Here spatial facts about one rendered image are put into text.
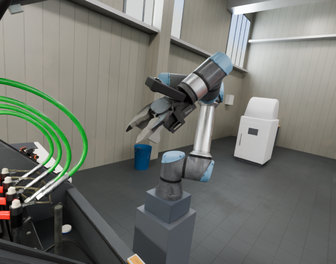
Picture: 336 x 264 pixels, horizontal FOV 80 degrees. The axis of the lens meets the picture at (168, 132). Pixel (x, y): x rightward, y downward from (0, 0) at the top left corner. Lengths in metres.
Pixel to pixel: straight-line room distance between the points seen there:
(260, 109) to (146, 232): 4.35
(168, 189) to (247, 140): 4.17
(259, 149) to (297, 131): 3.21
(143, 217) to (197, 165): 0.40
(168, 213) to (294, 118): 7.29
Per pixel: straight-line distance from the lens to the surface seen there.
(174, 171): 1.03
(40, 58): 3.21
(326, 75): 8.08
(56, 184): 0.67
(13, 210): 0.67
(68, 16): 3.43
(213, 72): 0.60
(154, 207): 1.12
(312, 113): 8.02
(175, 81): 0.70
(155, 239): 1.16
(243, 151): 5.17
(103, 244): 0.79
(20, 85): 0.59
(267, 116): 5.05
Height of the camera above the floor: 1.43
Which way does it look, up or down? 11 degrees down
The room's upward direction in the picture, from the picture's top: 7 degrees clockwise
